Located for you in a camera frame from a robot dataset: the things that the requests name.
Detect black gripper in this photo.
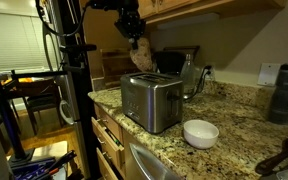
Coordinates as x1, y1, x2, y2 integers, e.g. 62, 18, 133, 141
113, 8, 147, 51

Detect brown bread slice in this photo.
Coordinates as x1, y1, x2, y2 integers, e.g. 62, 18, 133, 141
129, 37, 155, 73

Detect stainless steel toaster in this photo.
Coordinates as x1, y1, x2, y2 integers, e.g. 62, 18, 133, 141
119, 71, 185, 135

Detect brown wooden box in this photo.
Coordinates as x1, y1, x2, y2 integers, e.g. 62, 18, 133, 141
99, 48, 142, 90

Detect black coffee maker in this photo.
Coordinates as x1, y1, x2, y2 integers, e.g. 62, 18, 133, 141
153, 49, 187, 76

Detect wooden upper cabinet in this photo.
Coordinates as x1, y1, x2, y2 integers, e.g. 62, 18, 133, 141
137, 0, 288, 28

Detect dark wooden board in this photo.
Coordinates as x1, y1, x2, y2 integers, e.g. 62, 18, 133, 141
163, 45, 201, 63

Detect clear glass bottle metal cap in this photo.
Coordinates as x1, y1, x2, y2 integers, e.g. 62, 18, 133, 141
180, 53, 197, 100

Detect closed wooden drawer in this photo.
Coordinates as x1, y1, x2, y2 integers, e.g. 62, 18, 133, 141
93, 103, 124, 143

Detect open wooden drawer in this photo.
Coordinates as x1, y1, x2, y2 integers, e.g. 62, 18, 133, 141
91, 116, 126, 169

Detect wooden dining table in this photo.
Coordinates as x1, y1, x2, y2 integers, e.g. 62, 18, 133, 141
0, 76, 62, 101

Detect white ceramic bowl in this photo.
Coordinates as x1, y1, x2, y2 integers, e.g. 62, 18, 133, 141
183, 119, 220, 150

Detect stainless steel dishwasher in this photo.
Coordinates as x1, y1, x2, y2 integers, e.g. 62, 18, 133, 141
121, 129, 182, 180

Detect white window blinds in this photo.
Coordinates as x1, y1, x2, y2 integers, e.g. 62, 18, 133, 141
0, 11, 53, 73

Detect low wooden drawer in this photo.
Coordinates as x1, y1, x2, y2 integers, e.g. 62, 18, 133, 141
95, 147, 119, 180

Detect light wooden board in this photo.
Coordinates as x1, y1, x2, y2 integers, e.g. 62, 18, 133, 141
30, 139, 69, 162

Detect black orange screwdriver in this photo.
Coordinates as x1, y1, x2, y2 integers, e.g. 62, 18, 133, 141
33, 149, 79, 180

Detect dark tripod pole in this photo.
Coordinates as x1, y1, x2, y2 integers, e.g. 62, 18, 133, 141
0, 33, 37, 168

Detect large dark sports bottle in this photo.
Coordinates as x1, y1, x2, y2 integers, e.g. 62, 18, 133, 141
268, 62, 288, 126

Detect blue tool tray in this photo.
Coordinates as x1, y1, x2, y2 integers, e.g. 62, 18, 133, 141
9, 155, 68, 180

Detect black camera on stand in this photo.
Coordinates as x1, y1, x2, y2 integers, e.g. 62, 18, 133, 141
59, 43, 98, 55

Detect black power cord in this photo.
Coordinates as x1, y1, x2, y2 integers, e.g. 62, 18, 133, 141
183, 66, 212, 101

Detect white wall outlet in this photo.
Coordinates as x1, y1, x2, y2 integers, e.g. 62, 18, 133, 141
202, 64, 217, 82

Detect black camera stand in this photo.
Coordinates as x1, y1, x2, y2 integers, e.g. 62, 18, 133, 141
10, 0, 102, 180

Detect white ring handle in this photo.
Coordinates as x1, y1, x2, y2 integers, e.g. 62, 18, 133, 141
58, 99, 76, 126

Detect white wall plate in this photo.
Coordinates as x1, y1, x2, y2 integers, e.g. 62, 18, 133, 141
257, 62, 282, 87

